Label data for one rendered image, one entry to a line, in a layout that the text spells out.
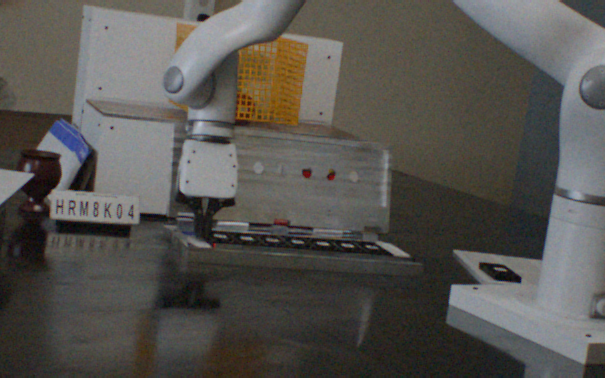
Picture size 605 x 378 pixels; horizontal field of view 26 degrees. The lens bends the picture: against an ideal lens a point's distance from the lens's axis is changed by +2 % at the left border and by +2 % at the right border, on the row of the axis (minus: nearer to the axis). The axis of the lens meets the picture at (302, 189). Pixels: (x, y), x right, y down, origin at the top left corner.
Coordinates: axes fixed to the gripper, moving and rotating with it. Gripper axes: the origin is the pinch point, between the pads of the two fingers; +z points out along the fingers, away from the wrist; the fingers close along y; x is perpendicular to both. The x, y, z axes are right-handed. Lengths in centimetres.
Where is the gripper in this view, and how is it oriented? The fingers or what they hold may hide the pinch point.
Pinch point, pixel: (203, 226)
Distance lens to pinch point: 229.0
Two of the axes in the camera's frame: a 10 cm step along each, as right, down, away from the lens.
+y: 9.4, 0.8, 3.3
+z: -0.7, 10.0, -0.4
